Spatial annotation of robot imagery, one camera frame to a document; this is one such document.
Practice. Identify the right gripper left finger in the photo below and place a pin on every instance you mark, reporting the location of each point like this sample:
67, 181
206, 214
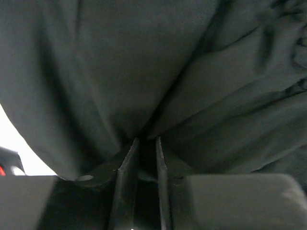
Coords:
117, 178

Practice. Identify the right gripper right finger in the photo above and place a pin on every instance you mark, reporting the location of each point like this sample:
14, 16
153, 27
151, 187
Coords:
170, 168

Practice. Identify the black trousers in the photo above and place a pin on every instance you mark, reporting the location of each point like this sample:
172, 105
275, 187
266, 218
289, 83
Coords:
223, 83

